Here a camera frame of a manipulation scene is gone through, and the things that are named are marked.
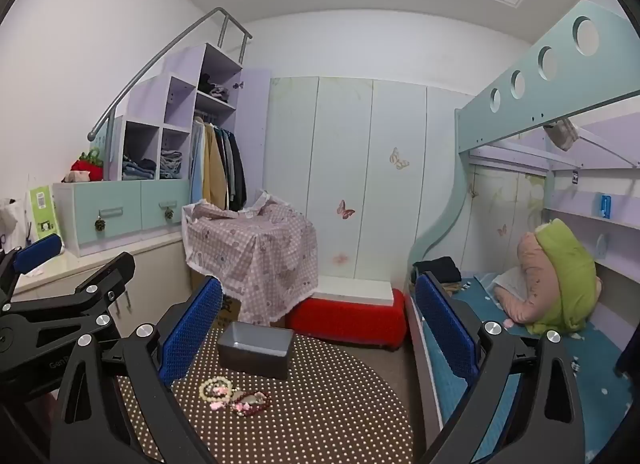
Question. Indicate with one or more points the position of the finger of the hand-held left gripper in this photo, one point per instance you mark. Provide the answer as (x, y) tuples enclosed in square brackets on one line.
[(37, 253), (112, 271)]

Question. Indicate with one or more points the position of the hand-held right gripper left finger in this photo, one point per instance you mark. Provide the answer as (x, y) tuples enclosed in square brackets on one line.
[(192, 329)]

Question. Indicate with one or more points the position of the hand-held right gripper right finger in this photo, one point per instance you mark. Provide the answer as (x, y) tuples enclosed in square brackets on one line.
[(445, 326)]

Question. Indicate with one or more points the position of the grey metal tin box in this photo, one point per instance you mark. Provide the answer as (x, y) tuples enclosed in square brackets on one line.
[(250, 356)]

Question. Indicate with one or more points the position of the white low cabinet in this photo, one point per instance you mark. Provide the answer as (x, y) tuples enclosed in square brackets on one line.
[(150, 269)]

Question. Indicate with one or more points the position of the white plastic bag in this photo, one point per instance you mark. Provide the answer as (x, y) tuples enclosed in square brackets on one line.
[(12, 224)]

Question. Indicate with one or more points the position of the tan fringed scarf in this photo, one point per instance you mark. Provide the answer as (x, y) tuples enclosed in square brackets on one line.
[(452, 288)]

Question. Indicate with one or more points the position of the green paper bag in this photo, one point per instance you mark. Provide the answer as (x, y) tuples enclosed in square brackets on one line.
[(42, 214)]

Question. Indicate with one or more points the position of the pinecone drawer ornament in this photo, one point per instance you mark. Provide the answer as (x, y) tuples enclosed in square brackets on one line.
[(101, 225), (169, 214)]

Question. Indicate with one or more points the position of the blue patterned bed sheet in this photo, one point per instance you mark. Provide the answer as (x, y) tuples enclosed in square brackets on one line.
[(482, 294)]

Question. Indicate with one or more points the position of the black folded clothes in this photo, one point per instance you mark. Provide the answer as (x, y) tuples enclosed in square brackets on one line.
[(437, 269)]

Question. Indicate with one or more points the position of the teal drawer unit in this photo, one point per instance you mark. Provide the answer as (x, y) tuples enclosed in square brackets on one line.
[(125, 204)]

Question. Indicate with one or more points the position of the white pillow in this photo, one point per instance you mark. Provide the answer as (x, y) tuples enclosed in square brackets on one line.
[(507, 284)]

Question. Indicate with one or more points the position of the pink checked cloth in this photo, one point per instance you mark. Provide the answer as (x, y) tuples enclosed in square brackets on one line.
[(250, 254)]

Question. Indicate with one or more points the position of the red storage stool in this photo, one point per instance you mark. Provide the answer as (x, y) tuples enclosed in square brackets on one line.
[(350, 319)]

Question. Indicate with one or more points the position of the red strawberry plush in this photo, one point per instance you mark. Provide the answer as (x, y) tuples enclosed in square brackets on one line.
[(87, 166)]

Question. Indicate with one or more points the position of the pink quilt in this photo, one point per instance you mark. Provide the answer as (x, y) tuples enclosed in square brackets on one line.
[(532, 274)]

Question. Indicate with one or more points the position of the white flat box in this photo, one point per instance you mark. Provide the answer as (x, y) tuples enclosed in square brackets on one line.
[(350, 289)]

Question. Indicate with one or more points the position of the stack of folded jeans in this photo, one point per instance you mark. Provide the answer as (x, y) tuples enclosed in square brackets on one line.
[(137, 169)]

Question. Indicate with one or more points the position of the stack of folded blue clothes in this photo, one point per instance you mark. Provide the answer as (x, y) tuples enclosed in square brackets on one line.
[(171, 164)]

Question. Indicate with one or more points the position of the pink flower sticker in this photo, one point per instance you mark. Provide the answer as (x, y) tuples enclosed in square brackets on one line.
[(341, 259)]

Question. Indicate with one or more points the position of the green quilt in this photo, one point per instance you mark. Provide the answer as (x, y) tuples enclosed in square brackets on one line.
[(570, 269)]

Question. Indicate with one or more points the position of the row of hanging clothes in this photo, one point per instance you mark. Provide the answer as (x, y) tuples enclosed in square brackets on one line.
[(220, 164)]

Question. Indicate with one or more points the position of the pink butterfly sticker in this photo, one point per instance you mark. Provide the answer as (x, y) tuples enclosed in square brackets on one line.
[(345, 209)]

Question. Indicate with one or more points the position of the tan butterfly sticker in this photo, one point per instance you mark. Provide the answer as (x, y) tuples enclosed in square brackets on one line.
[(398, 158)]

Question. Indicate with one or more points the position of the small blue box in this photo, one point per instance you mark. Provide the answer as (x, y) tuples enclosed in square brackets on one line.
[(606, 206)]

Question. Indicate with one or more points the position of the pale green wardrobe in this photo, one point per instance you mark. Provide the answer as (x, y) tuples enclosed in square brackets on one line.
[(350, 144)]

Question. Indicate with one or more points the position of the dark clothes pile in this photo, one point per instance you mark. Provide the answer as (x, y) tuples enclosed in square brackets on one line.
[(212, 86)]

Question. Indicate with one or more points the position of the purple stair shelf cabinet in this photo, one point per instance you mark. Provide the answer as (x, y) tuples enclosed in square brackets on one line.
[(185, 69)]

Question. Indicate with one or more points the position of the grey hanging bag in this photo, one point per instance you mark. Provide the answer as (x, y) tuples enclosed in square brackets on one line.
[(562, 134)]

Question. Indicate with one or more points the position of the grey metal handrail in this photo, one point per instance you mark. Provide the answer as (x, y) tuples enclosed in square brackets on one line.
[(165, 51)]

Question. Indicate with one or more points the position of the purple wall shelf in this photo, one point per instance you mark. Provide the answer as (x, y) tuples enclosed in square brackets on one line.
[(590, 234)]

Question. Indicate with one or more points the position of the teal bunk bed frame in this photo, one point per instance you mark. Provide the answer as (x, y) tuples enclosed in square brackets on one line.
[(525, 109)]

